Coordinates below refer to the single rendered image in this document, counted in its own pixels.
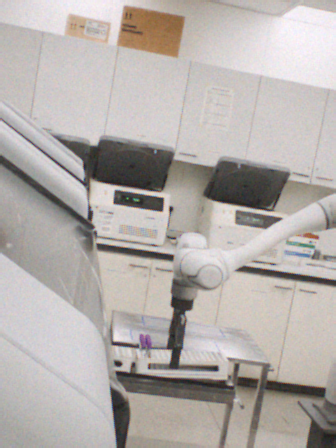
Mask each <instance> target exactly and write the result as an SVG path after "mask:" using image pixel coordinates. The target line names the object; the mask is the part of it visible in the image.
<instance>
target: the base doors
mask: <svg viewBox="0 0 336 448"><path fill-rule="evenodd" d="M97 254H98V261H99V267H100V274H101V281H102V287H103V294H104V301H105V308H106V314H107V321H108V327H109V328H110V322H111V313H112V310H113V311H121V312H127V313H134V314H141V315H148V316H154V317H161V318H169V319H172V316H173V311H174V310H173V308H172V307H171V299H172V295H173V294H171V287H172V279H173V272H169V271H161V270H155V268H156V267H158V268H159V269H167V270H171V269H172V270H173V263H171V262H165V261H157V260H149V259H143V258H136V257H130V256H124V255H116V254H110V253H104V252H97ZM151 263H152V265H151ZM129 264H132V265H138V266H146V267H148V269H146V268H139V267H133V266H129ZM106 268H107V269H115V270H122V273H119V272H110V271H105V269H106ZM150 269H151V270H150ZM144 274H146V275H147V276H146V277H144ZM154 274H155V275H156V277H153V275H154ZM149 275H150V276H149ZM148 280H149V282H148ZM275 285H277V286H282V287H289V288H293V290H290V289H284V288H277V287H274V286H275ZM147 286H148V287H147ZM300 288H302V289H304V290H307V291H310V292H313V291H314V292H315V293H317V294H311V293H306V292H300ZM250 289H257V290H263V291H268V295H266V293H260V292H252V291H250ZM146 292H147V293H146ZM220 295H221V297H220ZM145 298H146V300H145ZM219 301H220V302H219ZM144 304H145V305H144ZM143 310H144V311H143ZM185 316H187V321H189V322H196V323H203V324H210V325H217V326H224V327H230V328H237V329H244V330H246V331H247V333H248V334H249V335H251V337H252V339H253V340H254V341H255V343H256V344H257V345H258V347H259V348H260V349H261V351H262V352H263V353H264V354H265V356H266V357H267V358H268V360H269V361H270V362H271V365H272V366H273V367H274V372H273V371H268V377H267V380H268V381H276V382H284V383H292V384H300V385H308V386H316V387H325V388H326V386H327V380H328V375H329V370H330V367H331V362H332V359H333V357H334V355H335V353H336V287H332V286H324V285H318V284H311V283H305V282H298V281H291V280H285V279H278V278H272V277H265V276H259V275H251V274H245V273H238V272H232V274H231V276H230V279H228V280H226V281H225V282H223V285H221V286H220V287H218V288H217V289H215V290H211V291H203V290H199V289H198V292H197V298H196V299H194V304H193V309H192V311H187V312H186V314H185ZM216 317H217V318H216ZM261 367H262V366H256V365H249V364H241V363H240V367H239V372H238V377H244V378H253V379H259V378H260V372H261Z"/></svg>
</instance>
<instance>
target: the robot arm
mask: <svg viewBox="0 0 336 448"><path fill-rule="evenodd" d="M334 228H336V194H333V195H329V196H327V197H324V198H322V199H320V200H318V201H316V202H314V204H312V205H310V206H309V207H307V208H305V209H303V210H302V211H300V212H298V213H296V214H293V215H291V216H289V217H287V218H285V219H283V220H281V221H279V222H277V223H276V224H274V225H272V226H271V227H269V228H268V229H266V230H265V231H264V232H262V233H261V234H260V235H258V236H257V237H256V238H253V239H252V240H250V241H249V242H248V243H246V244H245V245H243V246H241V247H239V248H236V250H233V251H222V249H221V248H219V247H218V248H212V249H207V243H206V238H205V237H204V236H203V235H200V234H197V233H184V234H182V236H181V238H180V239H179V242H178V244H177V247H176V252H175V256H174V262H173V279H172V287H171V294H173V295H172V299H171V307H172V308H173V310H174V311H173V316H172V320H171V324H170V328H169V337H168V344H167V349H166V350H172V354H171V360H170V366H169V368H172V369H178V368H179V362H180V357H181V351H182V350H183V345H184V336H185V328H186V322H187V316H185V314H186V312H187V311H192V309H193V304H194V299H196V298H197V292H198V289H199V290H203V291H211V290H215V289H217V288H218V287H220V286H221V285H222V284H223V282H225V281H226V280H228V279H230V276H231V274H232V272H233V271H235V270H236V269H238V268H240V267H242V266H244V265H246V264H248V263H250V262H251V261H253V260H255V259H257V258H258V257H260V256H261V255H263V254H264V253H266V252H267V251H269V250H270V249H272V247H273V246H275V245H276V244H278V243H279V242H281V241H282V240H284V239H286V238H289V237H291V236H296V235H300V234H305V233H311V232H318V231H324V230H328V229H334ZM311 406H312V407H314V408H316V409H317V410H318V411H319V412H320V413H321V415H322V416H323V417H324V418H325V419H326V421H327V423H328V424H330V425H336V353H335V355H334V357H333V359H332V362H331V367H330V370H329V375H328V380H327V386H326V394H325V399H324V402H312V405H311Z"/></svg>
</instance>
